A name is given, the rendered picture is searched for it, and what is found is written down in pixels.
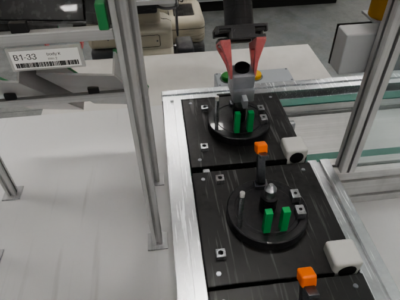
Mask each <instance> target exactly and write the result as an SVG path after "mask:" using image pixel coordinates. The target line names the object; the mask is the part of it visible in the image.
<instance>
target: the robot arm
mask: <svg viewBox="0 0 400 300"><path fill-rule="evenodd" d="M223 9H224V26H216V27H215V29H214V30H213V32H212V38H213V39H215V38H221V39H218V40H217V41H216V48H217V50H218V53H219V54H220V56H221V58H222V60H223V62H224V63H225V66H226V69H227V72H228V75H229V79H232V78H233V70H232V50H231V44H232V43H248V42H250V43H249V51H250V59H251V67H252V69H253V71H254V74H255V76H256V73H257V67H258V62H259V59H260V56H261V53H262V51H263V48H264V45H265V42H266V34H265V33H263V31H264V32H266V31H267V30H268V23H254V19H253V9H252V0H223ZM251 41H252V42H251Z"/></svg>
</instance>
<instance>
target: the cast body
mask: <svg viewBox="0 0 400 300"><path fill-rule="evenodd" d="M232 70H233V78H232V79H229V75H228V87H229V91H230V94H231V97H232V101H233V103H238V102H241V104H242V107H243V109H246V108H248V102H251V101H254V92H255V90H254V84H255V74H254V71H253V69H252V67H251V64H248V63H247V62H244V61H240V62H237V63H236V64H235V65H232Z"/></svg>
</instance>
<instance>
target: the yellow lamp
mask: <svg viewBox="0 0 400 300"><path fill-rule="evenodd" d="M387 3H388V0H371V3H370V6H369V9H368V15H369V16H370V17H371V18H373V19H375V20H379V21H382V18H383V15H384V12H385V9H386V6H387Z"/></svg>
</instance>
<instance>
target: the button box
mask: <svg viewBox="0 0 400 300"><path fill-rule="evenodd" d="M259 71H260V72H261V78H260V79H258V80H255V84H257V83H273V82H287V81H294V79H293V77H292V75H291V74H290V72H289V70H288V69H287V68H278V69H269V70H259ZM222 74H223V73H215V74H214V87H220V86H228V82H225V81H223V80H222V79H221V75H222Z"/></svg>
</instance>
